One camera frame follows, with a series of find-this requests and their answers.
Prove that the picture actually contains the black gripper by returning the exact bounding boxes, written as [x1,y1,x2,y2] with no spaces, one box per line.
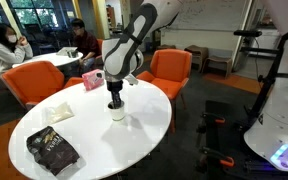
[105,78,125,110]

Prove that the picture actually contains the black camera stand pole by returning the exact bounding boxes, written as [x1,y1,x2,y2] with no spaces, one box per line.
[247,22,288,126]

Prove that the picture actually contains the black camera support bar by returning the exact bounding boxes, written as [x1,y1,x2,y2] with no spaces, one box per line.
[239,46,280,54]

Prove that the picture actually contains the black stereo camera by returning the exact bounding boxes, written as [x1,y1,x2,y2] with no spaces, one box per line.
[233,29,263,38]

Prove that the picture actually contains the black office chair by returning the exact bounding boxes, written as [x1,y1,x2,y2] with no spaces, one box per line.
[25,23,52,48]

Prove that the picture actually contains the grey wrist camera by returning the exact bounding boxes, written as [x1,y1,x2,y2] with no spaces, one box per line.
[124,73,139,86]

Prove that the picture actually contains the woman with face mask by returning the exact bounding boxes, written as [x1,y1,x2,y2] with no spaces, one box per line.
[0,22,34,78]

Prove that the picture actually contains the brown wooden stool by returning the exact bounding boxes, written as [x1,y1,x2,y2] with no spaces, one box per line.
[202,54,233,78]
[183,44,209,73]

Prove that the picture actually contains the pink tissue box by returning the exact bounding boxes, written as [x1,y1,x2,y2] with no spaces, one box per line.
[81,68,106,92]

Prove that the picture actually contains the white paper cup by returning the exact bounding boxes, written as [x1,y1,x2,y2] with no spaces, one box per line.
[107,99,126,122]

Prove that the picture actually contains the orange armchair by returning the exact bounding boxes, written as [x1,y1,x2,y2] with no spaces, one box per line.
[136,48,193,134]
[1,60,85,111]
[95,38,105,68]

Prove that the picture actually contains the round white meeting table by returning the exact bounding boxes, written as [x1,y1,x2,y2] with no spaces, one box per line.
[12,51,84,69]

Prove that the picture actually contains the wooden bookshelf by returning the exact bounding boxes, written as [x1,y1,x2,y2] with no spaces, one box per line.
[105,6,117,29]

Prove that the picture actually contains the clear plastic bag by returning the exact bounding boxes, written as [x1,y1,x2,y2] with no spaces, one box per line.
[43,101,76,125]

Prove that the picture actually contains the wall whiteboard with writing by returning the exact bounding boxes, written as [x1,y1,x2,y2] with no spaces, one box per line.
[160,0,253,33]

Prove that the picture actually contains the black robot cart top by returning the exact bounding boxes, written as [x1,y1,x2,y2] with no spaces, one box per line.
[197,99,288,180]

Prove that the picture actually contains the dark coffee bag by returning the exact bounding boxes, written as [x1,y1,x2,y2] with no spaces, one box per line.
[26,125,81,177]

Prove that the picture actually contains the orange black clamp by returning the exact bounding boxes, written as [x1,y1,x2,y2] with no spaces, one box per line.
[198,112,227,126]
[197,146,236,168]

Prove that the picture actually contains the man in dark red shirt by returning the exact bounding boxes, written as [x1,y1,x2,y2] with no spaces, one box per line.
[68,18,102,75]

